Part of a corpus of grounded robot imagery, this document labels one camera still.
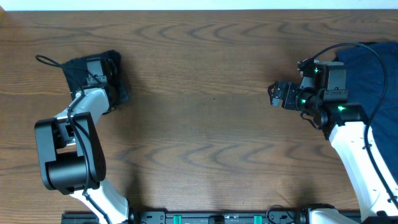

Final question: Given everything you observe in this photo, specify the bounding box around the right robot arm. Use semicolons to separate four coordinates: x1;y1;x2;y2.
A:
267;75;397;223

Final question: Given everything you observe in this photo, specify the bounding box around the blue garment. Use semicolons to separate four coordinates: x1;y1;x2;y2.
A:
336;42;397;180

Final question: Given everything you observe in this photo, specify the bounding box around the dark teal t-shirt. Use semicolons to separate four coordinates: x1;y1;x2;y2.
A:
62;50;121;98

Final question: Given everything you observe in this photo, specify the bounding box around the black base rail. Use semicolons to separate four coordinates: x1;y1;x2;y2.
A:
60;210;368;224

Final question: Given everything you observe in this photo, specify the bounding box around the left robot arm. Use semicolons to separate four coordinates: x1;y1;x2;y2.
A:
34;55;132;223

